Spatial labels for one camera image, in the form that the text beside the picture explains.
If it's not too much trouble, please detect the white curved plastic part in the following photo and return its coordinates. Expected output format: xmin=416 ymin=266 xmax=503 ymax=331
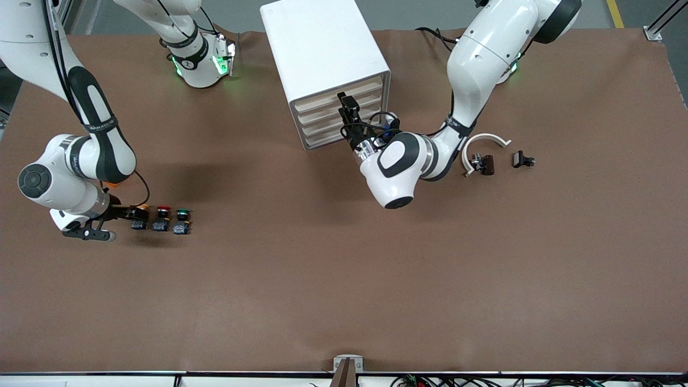
xmin=461 ymin=133 xmax=512 ymax=178

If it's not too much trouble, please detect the black base cable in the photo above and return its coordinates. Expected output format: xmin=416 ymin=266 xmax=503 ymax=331
xmin=415 ymin=26 xmax=458 ymax=53
xmin=198 ymin=5 xmax=222 ymax=37

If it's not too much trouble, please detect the red push button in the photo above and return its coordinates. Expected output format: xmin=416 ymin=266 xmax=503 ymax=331
xmin=152 ymin=205 xmax=173 ymax=232

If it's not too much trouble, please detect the green push button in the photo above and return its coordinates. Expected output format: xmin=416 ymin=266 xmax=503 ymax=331
xmin=173 ymin=209 xmax=195 ymax=235

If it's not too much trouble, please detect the grey table edge bracket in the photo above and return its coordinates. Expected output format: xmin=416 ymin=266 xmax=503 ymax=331
xmin=329 ymin=355 xmax=364 ymax=387

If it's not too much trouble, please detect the brown black small component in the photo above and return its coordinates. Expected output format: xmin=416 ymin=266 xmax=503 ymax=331
xmin=470 ymin=153 xmax=496 ymax=176

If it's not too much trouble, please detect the aluminium frame post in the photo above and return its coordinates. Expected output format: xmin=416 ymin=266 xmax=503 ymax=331
xmin=643 ymin=0 xmax=688 ymax=42
xmin=51 ymin=0 xmax=74 ymax=34

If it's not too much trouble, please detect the black right base cable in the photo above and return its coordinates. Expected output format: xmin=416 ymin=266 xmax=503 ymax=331
xmin=198 ymin=5 xmax=222 ymax=37

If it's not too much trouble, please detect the black left base cable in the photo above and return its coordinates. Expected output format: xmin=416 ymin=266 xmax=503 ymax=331
xmin=415 ymin=26 xmax=458 ymax=53

